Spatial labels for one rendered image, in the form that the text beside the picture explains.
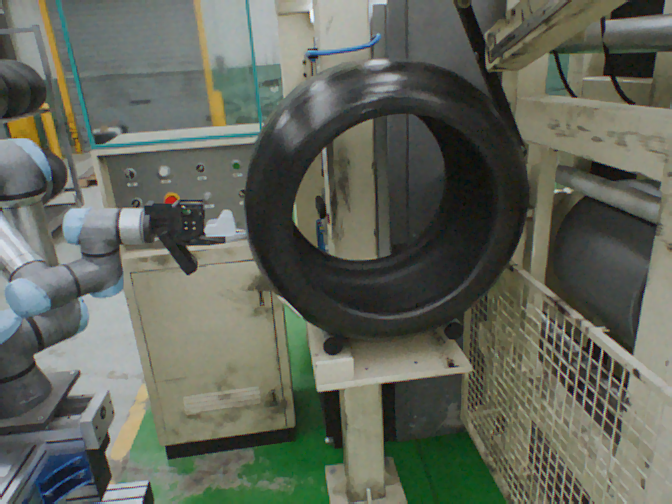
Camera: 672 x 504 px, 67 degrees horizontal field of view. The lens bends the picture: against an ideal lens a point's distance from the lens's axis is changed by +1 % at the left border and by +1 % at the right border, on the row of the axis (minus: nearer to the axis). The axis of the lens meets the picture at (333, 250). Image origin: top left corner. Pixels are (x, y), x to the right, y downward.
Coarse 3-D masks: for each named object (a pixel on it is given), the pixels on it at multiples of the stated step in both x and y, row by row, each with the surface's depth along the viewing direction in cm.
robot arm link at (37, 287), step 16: (0, 224) 102; (0, 240) 100; (16, 240) 101; (0, 256) 99; (16, 256) 98; (32, 256) 100; (0, 272) 99; (16, 272) 97; (32, 272) 97; (48, 272) 98; (64, 272) 99; (16, 288) 93; (32, 288) 95; (48, 288) 96; (64, 288) 99; (80, 288) 101; (16, 304) 94; (32, 304) 94; (48, 304) 97
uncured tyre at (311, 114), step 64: (384, 64) 92; (320, 128) 90; (448, 128) 122; (256, 192) 96; (448, 192) 129; (512, 192) 100; (256, 256) 101; (320, 256) 130; (448, 256) 131; (320, 320) 105; (384, 320) 106; (448, 320) 111
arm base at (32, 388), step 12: (24, 372) 126; (36, 372) 130; (0, 384) 124; (12, 384) 125; (24, 384) 127; (36, 384) 129; (48, 384) 133; (0, 396) 124; (12, 396) 125; (24, 396) 127; (36, 396) 128; (0, 408) 124; (12, 408) 125; (24, 408) 126
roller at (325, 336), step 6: (324, 330) 115; (324, 336) 113; (330, 336) 112; (336, 336) 112; (324, 342) 111; (330, 342) 111; (336, 342) 111; (342, 342) 113; (324, 348) 112; (330, 348) 112; (336, 348) 112; (342, 348) 112; (330, 354) 112
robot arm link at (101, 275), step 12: (120, 252) 108; (72, 264) 102; (84, 264) 103; (96, 264) 104; (108, 264) 105; (120, 264) 108; (84, 276) 102; (96, 276) 103; (108, 276) 105; (120, 276) 108; (84, 288) 102; (96, 288) 105; (108, 288) 107; (120, 288) 109
